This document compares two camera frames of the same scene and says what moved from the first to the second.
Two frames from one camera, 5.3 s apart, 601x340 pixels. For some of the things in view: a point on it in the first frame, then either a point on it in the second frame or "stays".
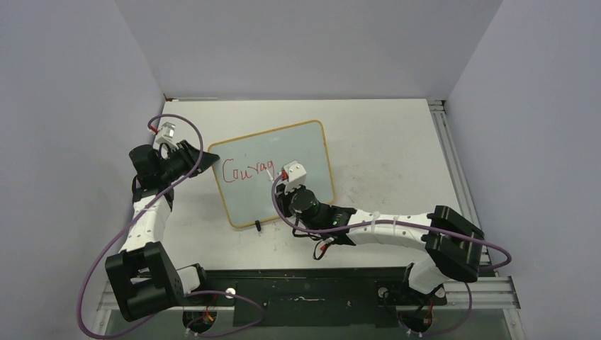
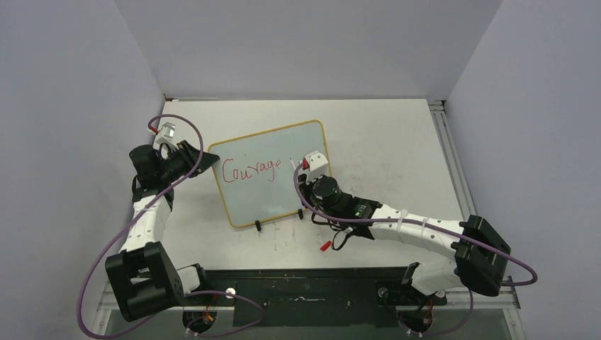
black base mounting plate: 311,297 stays
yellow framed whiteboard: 245,168 stays
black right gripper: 283,199 -> 305,188
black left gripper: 189,155 stays
